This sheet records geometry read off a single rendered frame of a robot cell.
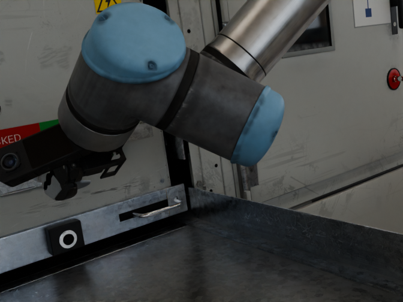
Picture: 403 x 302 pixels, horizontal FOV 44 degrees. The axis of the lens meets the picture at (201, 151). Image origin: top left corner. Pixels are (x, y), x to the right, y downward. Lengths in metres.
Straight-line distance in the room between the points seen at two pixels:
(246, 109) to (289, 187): 0.69
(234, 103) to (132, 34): 0.12
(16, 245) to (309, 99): 0.71
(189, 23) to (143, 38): 0.55
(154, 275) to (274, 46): 0.40
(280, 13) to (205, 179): 0.48
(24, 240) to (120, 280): 0.20
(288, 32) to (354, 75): 0.68
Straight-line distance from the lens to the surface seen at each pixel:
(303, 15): 0.68
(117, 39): 0.47
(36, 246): 0.93
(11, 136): 0.91
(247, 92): 0.51
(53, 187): 0.73
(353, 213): 1.37
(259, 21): 0.66
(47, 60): 0.93
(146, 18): 0.50
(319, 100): 1.23
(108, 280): 0.84
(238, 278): 0.77
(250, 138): 0.51
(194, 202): 1.05
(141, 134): 0.96
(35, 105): 0.92
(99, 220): 0.97
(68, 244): 0.92
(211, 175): 1.05
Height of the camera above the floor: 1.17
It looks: 10 degrees down
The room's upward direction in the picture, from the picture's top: 8 degrees counter-clockwise
